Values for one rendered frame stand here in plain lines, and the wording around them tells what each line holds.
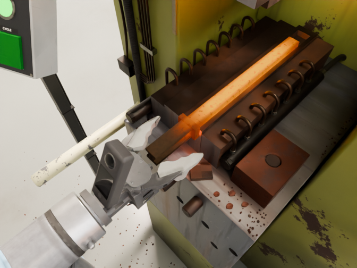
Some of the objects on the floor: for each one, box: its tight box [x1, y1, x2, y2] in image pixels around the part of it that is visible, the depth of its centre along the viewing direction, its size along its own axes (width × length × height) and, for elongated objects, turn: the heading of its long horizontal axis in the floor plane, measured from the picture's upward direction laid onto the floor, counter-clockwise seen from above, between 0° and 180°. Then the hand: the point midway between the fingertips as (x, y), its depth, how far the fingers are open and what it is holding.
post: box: [40, 74, 99, 177], centre depth 113 cm, size 4×4×108 cm
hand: (178, 134), depth 53 cm, fingers open, 11 cm apart
